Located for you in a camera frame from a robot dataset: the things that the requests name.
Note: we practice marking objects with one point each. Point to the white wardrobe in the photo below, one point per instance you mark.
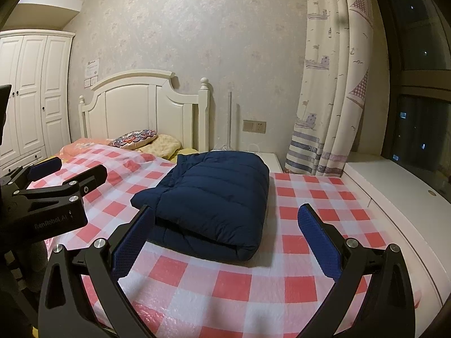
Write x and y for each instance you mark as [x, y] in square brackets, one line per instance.
[31, 95]

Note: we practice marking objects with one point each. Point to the peach floral blanket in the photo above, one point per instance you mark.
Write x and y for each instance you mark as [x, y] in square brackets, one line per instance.
[82, 146]

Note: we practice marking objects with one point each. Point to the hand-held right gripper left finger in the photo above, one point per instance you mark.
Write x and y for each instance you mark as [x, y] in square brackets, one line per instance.
[132, 243]

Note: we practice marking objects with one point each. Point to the white paper notice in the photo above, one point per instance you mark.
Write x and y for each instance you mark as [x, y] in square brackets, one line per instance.
[92, 67]

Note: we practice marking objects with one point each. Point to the white slim lamp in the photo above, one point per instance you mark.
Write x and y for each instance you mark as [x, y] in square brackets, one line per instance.
[229, 119]

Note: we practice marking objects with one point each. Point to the white window seat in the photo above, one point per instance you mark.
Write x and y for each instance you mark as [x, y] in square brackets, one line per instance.
[398, 197]

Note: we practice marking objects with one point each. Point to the white nightstand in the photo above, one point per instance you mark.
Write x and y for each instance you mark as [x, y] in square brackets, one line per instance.
[273, 163]

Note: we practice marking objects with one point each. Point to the pink checked plastic sheet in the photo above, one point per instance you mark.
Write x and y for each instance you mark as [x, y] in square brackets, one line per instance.
[246, 288]

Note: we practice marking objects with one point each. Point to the ship print curtain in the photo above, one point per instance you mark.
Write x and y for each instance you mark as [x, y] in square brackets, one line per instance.
[327, 77]

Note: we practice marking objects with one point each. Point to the yellow pillow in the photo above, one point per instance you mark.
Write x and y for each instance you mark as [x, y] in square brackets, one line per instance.
[183, 153]

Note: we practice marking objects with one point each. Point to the navy puffer jacket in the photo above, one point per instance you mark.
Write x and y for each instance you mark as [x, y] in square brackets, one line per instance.
[211, 200]

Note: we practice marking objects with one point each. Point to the dark window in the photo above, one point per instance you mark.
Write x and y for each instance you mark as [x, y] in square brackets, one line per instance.
[415, 95]

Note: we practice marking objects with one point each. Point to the white wooden bed headboard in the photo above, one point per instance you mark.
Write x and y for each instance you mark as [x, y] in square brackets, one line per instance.
[141, 109]

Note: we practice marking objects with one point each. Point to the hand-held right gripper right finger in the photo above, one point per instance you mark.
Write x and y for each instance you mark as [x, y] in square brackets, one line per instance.
[319, 243]

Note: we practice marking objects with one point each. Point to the wall switch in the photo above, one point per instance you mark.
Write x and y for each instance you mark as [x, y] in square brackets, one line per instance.
[91, 82]

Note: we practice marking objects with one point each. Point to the cream quilted pillow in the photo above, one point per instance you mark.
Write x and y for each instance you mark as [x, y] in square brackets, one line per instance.
[164, 146]

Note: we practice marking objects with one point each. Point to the purple patterned pillow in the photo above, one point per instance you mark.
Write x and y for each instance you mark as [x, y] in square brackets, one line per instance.
[132, 139]

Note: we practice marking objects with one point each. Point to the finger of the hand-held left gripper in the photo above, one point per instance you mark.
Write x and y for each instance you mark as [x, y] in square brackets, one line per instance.
[44, 169]
[88, 179]

